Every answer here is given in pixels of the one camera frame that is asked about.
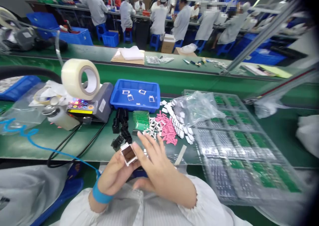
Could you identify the hand tools on bench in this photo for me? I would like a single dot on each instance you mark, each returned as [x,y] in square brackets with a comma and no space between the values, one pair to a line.
[195,61]

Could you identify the blue crate with red parts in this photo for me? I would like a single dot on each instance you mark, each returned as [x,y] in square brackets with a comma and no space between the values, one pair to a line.
[77,36]

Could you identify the small beige tape roll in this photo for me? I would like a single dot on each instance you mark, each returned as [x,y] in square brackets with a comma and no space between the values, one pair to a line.
[41,100]

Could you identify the person's right hand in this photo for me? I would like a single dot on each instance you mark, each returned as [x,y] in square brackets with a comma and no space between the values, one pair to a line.
[167,178]

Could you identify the pile of pink strips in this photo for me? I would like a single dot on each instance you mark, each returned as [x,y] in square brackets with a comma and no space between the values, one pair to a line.
[167,128]

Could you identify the white framed brown component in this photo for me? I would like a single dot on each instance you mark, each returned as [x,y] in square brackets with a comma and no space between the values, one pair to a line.
[129,154]

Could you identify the yellow paper sheets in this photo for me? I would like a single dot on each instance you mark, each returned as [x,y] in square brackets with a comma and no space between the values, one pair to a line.
[274,71]

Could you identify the large clear tape roll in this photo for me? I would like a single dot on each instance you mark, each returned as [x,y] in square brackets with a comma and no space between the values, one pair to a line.
[74,76]

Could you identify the dark blue storage crate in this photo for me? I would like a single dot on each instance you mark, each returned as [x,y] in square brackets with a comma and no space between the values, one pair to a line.
[42,22]

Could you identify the flat clear plastic bag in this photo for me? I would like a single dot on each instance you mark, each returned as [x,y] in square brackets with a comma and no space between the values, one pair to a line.
[22,116]

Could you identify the aluminium frame post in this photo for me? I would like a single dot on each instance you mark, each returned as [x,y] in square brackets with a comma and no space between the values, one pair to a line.
[264,31]

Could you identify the stack of clear plastic trays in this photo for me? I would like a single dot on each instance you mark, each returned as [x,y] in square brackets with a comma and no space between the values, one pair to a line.
[244,156]

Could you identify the small blue crate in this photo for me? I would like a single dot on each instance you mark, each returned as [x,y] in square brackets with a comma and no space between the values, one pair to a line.
[110,39]

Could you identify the small clear blister tray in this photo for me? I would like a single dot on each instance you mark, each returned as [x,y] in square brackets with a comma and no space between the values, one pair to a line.
[152,60]
[166,59]

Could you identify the white solvent dispenser bottle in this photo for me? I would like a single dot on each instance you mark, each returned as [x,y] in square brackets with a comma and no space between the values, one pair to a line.
[62,118]

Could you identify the pile of white frames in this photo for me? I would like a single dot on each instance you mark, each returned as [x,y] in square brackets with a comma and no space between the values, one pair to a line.
[153,127]

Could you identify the person's left hand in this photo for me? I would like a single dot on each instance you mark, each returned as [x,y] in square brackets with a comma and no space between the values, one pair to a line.
[112,176]

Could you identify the blue plastic parts bin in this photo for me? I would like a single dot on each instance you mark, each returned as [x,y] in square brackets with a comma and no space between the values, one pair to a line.
[135,106]

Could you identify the cardboard box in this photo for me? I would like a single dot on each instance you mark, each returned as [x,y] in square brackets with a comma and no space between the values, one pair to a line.
[167,45]

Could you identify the white plastic bag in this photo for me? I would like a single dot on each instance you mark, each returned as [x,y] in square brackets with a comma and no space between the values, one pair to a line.
[309,133]

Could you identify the row of black parts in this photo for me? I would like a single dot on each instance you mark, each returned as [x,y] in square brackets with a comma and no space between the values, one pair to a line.
[122,121]

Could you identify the grey white cloth bundle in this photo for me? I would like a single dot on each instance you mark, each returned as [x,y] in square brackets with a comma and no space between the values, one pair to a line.
[27,191]

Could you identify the clear bag by frame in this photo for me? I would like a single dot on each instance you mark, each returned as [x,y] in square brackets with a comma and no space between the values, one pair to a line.
[269,108]

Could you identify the small white frame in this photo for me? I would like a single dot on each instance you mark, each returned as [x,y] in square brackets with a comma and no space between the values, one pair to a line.
[142,92]
[124,92]
[151,99]
[130,97]

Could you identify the pile of white labels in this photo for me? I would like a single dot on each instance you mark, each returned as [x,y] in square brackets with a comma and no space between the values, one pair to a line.
[180,126]

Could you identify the cardboard with white foam sheets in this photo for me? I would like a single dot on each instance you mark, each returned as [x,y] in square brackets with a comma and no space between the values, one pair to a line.
[129,55]

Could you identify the green conveyor belt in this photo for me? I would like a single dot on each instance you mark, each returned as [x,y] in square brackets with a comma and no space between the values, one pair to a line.
[159,72]

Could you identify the blue bin of white parts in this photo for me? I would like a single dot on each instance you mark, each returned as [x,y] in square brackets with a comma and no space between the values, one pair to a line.
[17,87]

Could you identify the grey tape dispenser machine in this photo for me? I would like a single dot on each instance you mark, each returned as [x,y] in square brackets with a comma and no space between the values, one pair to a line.
[99,106]

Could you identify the pile of green circuit boards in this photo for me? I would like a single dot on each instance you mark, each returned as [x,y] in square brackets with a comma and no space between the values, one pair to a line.
[140,120]

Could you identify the crumpled clear plastic bag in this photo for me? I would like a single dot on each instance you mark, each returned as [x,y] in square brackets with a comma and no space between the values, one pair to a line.
[199,108]

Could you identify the blue plastic chair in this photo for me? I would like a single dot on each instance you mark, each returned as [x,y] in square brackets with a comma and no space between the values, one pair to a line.
[62,193]

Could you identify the white paper strip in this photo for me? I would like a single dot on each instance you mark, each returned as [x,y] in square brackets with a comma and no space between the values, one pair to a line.
[181,155]

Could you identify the person's body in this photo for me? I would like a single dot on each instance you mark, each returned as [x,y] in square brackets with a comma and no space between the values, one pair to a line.
[139,211]

